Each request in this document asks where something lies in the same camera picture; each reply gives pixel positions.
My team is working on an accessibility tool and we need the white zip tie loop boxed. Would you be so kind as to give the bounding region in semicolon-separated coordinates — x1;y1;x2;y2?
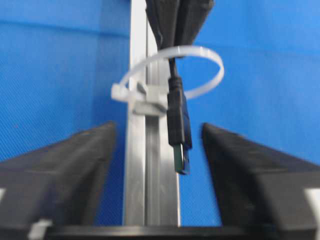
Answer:
110;45;225;116

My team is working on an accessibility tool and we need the black USB cable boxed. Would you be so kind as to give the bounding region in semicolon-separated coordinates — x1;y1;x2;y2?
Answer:
167;56;193;175

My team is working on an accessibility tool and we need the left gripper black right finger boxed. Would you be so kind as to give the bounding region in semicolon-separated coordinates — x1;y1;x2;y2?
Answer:
201;123;320;240

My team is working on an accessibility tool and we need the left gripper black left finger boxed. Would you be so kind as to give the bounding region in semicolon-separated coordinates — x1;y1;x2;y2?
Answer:
0;121;116;240

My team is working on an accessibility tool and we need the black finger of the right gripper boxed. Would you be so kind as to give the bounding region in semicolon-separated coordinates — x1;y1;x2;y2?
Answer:
176;0;215;46
145;0;180;51

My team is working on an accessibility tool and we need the silver aluminium extrusion frame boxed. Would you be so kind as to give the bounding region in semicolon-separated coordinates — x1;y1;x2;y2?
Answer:
123;0;181;227

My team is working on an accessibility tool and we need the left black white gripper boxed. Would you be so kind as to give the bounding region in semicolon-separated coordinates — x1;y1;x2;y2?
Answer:
27;220;250;240

